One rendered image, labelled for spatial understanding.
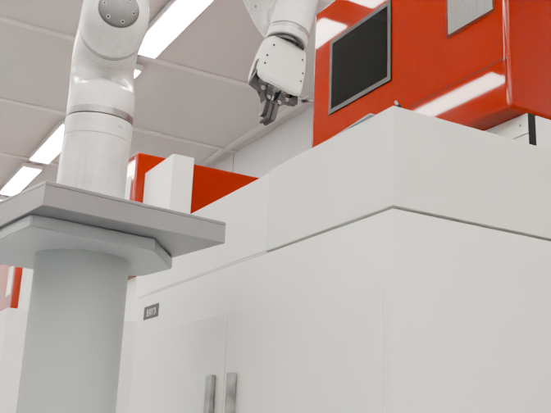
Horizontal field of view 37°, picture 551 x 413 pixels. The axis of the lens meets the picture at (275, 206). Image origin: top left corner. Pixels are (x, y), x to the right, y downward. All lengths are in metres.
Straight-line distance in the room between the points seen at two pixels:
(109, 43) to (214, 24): 3.29
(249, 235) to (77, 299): 0.32
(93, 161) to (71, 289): 0.23
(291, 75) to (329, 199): 0.43
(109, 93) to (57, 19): 3.45
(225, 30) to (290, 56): 3.20
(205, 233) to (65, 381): 0.32
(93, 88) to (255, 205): 0.35
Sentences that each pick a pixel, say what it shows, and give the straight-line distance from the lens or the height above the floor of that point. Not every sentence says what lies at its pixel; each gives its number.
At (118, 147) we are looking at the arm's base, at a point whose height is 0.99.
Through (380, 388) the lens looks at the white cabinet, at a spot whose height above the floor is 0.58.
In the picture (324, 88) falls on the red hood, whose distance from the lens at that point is 2.53.
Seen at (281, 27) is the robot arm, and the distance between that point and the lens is 1.66.
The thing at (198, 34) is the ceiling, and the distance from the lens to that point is 4.90.
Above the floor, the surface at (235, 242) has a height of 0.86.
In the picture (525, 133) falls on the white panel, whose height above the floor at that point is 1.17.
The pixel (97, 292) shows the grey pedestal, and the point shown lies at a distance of 1.40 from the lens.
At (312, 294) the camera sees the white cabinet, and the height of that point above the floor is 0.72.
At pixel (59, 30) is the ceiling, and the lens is 5.07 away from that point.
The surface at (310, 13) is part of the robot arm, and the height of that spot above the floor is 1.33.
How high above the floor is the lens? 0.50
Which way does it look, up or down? 16 degrees up
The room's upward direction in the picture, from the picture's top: 2 degrees clockwise
